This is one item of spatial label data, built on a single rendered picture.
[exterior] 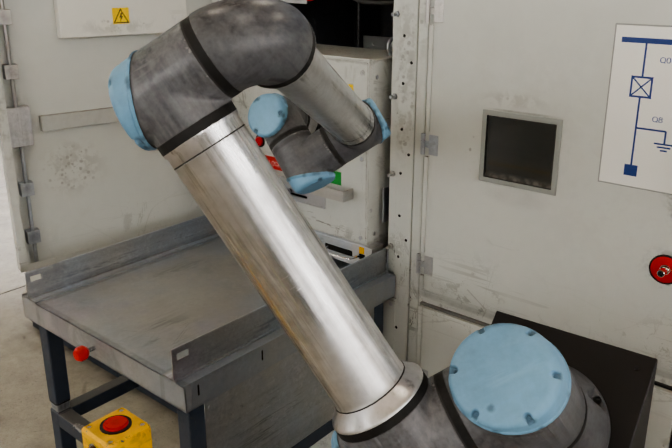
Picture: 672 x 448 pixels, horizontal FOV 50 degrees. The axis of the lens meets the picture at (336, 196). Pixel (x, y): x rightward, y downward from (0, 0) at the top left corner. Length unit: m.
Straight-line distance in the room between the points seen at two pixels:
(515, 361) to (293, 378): 0.79
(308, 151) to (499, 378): 0.65
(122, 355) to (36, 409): 1.51
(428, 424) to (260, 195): 0.38
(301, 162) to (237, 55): 0.57
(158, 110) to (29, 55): 1.08
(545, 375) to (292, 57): 0.52
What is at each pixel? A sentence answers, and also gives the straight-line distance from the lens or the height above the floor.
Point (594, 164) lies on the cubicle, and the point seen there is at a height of 1.23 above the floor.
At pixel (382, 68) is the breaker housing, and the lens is 1.77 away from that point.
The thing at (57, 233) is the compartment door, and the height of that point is 0.92.
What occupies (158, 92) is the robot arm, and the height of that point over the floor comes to 1.45.
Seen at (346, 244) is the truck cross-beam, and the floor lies 0.92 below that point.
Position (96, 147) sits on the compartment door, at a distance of 2.07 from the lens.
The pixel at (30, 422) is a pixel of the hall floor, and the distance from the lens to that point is 3.01.
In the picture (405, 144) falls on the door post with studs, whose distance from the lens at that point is 1.75.
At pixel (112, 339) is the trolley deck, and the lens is 1.63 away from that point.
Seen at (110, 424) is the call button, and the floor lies 0.91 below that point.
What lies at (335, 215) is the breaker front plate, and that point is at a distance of 1.89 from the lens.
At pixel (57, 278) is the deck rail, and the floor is 0.87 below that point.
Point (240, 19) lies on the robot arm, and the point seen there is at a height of 1.54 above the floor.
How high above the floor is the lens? 1.60
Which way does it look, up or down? 18 degrees down
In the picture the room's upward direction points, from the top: straight up
